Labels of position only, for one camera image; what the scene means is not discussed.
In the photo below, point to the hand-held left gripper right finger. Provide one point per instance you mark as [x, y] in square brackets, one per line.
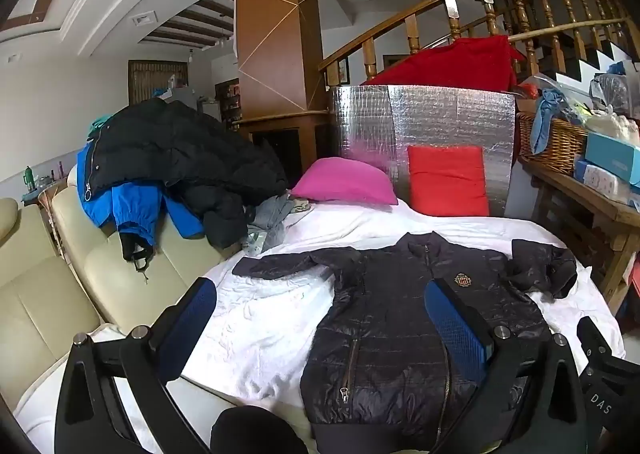
[460, 334]

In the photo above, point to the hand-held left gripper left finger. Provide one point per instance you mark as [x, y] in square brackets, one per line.
[192, 319]

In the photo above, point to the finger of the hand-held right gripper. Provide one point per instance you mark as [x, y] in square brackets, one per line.
[595, 344]

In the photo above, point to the black quilted jacket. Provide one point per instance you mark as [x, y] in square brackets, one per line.
[390, 314]

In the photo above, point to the white embossed blanket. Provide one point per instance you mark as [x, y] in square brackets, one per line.
[260, 314]

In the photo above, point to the grey cloth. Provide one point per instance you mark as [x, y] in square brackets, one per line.
[272, 224]

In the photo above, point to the blue jacket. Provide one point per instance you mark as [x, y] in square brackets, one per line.
[135, 204]

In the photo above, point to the wooden table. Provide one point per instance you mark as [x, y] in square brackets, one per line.
[575, 194]

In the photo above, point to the cream leather sofa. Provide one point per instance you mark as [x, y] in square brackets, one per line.
[40, 294]

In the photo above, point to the red cushion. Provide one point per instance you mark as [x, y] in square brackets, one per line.
[445, 179]

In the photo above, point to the black down coat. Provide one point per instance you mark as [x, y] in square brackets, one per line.
[175, 149]

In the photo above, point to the light blue box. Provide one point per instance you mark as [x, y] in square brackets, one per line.
[615, 156]

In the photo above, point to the pink pillow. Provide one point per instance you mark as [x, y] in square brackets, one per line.
[340, 181]

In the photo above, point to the wicker basket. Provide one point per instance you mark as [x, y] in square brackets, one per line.
[555, 144]

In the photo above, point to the green bottle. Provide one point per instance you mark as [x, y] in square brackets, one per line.
[28, 179]

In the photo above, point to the blue cloth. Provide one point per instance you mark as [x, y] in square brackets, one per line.
[542, 129]

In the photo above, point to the silver foil insulation board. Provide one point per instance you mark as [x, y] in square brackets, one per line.
[370, 124]

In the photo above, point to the clear plastic bag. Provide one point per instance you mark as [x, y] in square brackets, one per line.
[610, 94]

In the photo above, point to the red cloth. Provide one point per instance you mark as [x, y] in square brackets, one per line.
[450, 64]

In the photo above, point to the wooden stair railing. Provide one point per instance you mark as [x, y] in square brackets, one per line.
[369, 59]

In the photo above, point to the square recessed ceiling light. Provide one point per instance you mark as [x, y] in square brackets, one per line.
[145, 18]

